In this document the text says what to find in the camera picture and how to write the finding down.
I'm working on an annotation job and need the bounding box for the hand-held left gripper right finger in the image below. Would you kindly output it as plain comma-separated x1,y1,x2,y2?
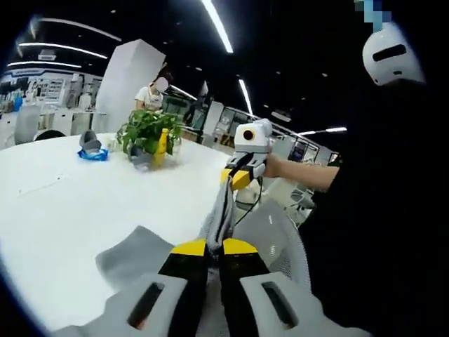
220,238,371,337

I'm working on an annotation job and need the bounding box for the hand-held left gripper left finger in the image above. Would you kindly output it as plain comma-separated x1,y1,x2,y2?
52,238,208,337

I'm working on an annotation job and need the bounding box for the grey towel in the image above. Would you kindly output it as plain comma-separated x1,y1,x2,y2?
95,174,243,293

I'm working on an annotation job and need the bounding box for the person's right hand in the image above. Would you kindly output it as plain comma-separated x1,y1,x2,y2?
262,153,294,181

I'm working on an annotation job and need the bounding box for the grey mesh office chair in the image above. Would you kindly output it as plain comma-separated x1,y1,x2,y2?
234,197,314,293

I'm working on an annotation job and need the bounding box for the yellow bottle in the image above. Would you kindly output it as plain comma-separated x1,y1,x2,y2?
152,128,170,166

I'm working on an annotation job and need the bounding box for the green potted plant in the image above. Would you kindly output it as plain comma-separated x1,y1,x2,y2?
116,108,183,172

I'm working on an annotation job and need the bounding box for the person's black shirt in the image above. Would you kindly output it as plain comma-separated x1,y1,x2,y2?
297,79,449,337

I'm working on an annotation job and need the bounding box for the white worn device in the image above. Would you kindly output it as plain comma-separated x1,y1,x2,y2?
361,22,427,87

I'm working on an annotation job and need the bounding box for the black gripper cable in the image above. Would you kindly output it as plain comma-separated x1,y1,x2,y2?
234,176,264,226

